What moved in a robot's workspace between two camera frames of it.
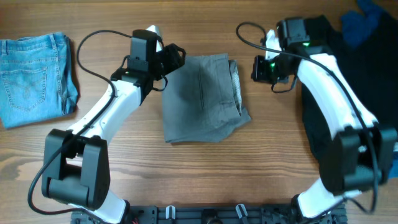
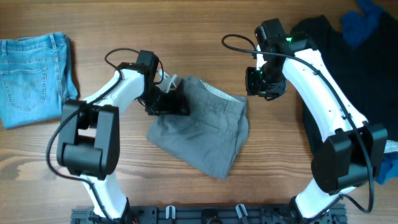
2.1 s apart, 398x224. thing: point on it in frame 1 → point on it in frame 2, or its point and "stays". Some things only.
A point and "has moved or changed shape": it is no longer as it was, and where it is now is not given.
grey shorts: x=202 y=101 has moved or changed shape
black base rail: x=211 y=214 stays
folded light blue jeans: x=37 y=78 stays
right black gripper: x=258 y=70 → x=259 y=88
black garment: x=372 y=72 stays
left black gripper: x=173 y=58 → x=173 y=104
